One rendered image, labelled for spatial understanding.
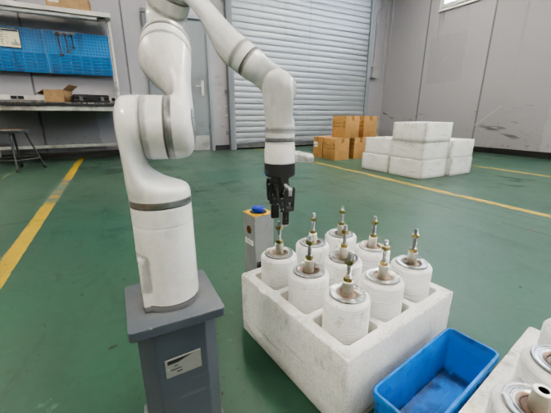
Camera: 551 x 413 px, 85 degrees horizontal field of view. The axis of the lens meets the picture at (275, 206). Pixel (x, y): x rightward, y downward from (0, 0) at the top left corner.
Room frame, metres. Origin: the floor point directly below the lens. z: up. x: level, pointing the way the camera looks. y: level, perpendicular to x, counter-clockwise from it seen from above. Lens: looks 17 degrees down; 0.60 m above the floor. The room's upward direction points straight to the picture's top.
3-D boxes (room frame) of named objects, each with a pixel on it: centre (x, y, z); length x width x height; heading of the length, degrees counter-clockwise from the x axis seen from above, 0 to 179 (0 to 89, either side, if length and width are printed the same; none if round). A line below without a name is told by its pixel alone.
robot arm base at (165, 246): (0.46, 0.18, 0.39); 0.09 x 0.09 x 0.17; 27
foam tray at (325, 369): (0.71, -0.18, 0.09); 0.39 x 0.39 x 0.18; 35
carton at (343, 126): (4.48, -1.00, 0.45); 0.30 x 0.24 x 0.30; 29
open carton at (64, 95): (4.24, 2.86, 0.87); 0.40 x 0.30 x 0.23; 103
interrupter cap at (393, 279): (0.61, -0.24, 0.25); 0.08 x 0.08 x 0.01
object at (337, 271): (0.71, -0.18, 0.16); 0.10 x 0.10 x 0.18
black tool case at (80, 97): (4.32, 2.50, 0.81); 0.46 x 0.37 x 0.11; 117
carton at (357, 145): (4.56, -1.16, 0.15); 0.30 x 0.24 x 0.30; 28
